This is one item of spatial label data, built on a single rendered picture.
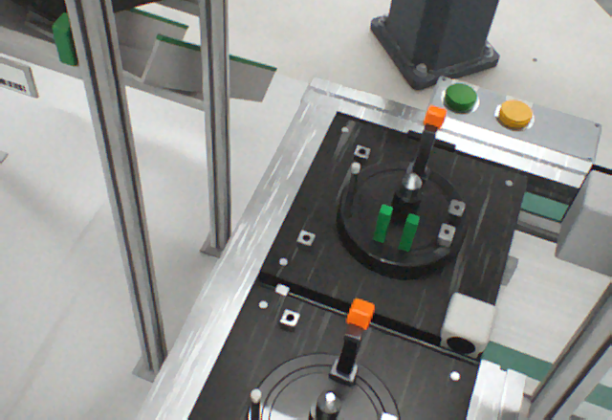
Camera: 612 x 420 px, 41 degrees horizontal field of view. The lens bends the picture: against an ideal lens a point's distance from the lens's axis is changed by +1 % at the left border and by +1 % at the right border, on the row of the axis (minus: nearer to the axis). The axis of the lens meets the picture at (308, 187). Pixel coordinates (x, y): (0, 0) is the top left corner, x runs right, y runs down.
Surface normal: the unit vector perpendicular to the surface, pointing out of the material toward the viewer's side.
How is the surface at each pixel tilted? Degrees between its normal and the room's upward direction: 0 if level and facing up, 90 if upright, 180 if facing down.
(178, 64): 90
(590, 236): 90
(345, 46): 0
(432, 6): 90
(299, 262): 0
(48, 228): 0
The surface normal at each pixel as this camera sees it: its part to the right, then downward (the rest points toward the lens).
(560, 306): 0.07, -0.60
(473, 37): 0.41, 0.74
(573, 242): -0.35, 0.73
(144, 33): 0.86, 0.44
